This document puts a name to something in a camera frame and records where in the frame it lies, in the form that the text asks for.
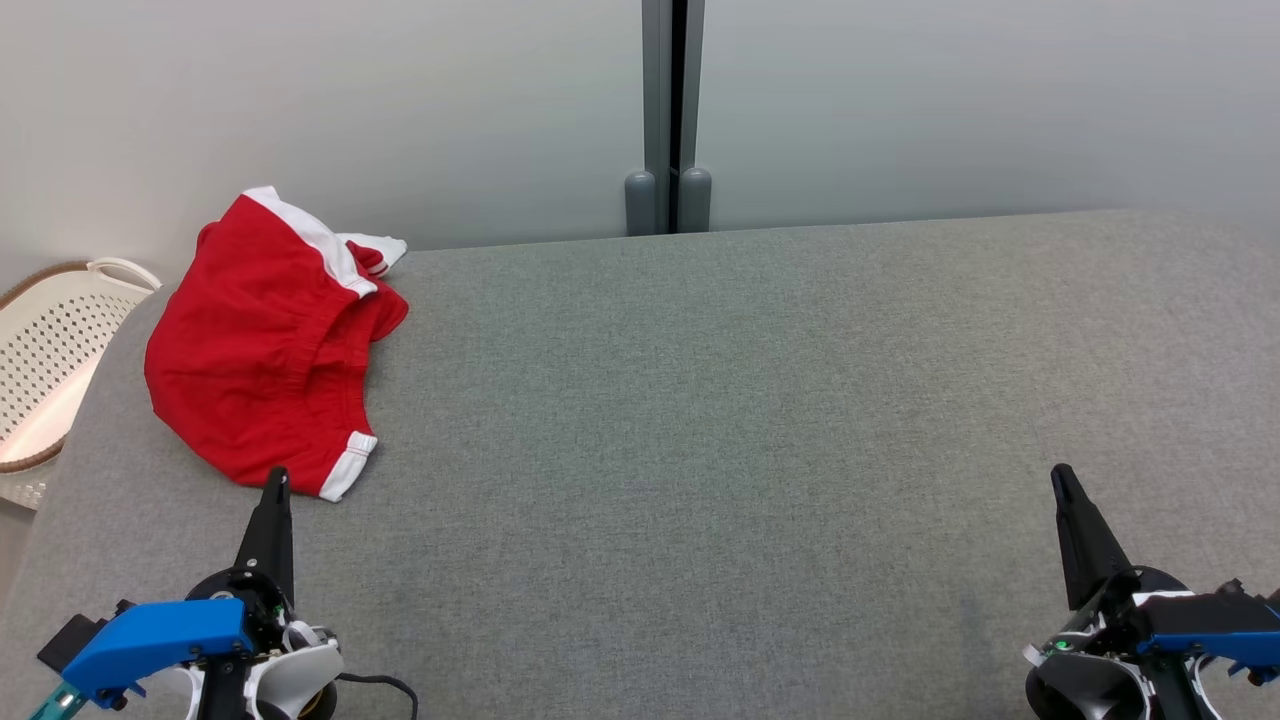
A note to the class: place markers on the grey partition post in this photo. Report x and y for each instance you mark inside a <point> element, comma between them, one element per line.
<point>657,90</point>

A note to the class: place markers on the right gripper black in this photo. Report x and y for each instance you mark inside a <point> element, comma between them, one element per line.
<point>1085,680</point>

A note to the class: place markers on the white perforated laundry basket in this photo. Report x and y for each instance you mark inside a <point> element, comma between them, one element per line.
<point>50,350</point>

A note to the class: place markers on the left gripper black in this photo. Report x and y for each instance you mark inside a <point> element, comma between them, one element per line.
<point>300,680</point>

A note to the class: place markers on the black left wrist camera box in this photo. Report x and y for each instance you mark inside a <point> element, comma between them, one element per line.
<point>72,640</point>

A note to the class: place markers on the grey post foot cap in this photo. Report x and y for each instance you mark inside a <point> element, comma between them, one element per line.
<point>640,205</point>
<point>695,200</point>

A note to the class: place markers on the red shorts with white trim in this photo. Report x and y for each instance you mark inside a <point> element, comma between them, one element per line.
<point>250,350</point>

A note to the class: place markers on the teal left camera connector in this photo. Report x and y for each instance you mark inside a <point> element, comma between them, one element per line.
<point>55,705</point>

